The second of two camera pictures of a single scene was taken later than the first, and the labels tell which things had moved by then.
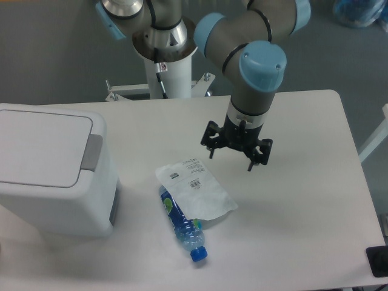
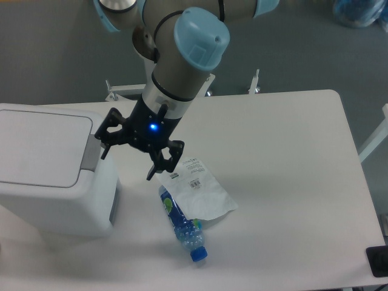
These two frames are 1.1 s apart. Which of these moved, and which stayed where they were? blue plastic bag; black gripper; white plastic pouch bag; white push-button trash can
Moved: black gripper
Stayed: white push-button trash can; blue plastic bag; white plastic pouch bag
